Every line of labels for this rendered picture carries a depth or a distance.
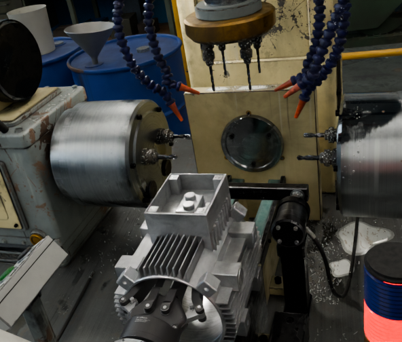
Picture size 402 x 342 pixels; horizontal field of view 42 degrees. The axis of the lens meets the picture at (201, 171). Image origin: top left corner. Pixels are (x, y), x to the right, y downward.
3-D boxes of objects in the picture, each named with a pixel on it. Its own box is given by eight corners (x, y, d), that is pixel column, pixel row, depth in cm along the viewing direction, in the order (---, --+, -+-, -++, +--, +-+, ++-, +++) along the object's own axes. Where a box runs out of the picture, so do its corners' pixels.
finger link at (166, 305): (157, 309, 70) (167, 311, 70) (183, 250, 78) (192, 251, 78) (163, 328, 72) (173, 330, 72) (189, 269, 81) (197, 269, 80)
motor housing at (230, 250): (170, 274, 100) (149, 190, 91) (267, 281, 94) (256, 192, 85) (128, 355, 84) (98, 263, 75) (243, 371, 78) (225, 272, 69)
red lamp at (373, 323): (364, 308, 59) (364, 277, 57) (422, 313, 57) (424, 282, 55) (362, 349, 54) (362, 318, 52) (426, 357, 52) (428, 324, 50)
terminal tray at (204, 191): (176, 208, 92) (168, 173, 88) (234, 210, 88) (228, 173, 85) (151, 251, 82) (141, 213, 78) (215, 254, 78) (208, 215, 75)
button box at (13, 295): (47, 269, 93) (26, 249, 92) (69, 254, 90) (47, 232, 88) (-12, 343, 79) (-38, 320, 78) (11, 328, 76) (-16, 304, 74)
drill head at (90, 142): (70, 171, 146) (44, 87, 134) (193, 173, 135) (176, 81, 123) (20, 223, 126) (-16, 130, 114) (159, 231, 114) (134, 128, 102)
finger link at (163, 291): (158, 328, 73) (149, 326, 73) (180, 268, 81) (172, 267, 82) (151, 309, 70) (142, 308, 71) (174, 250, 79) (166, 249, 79)
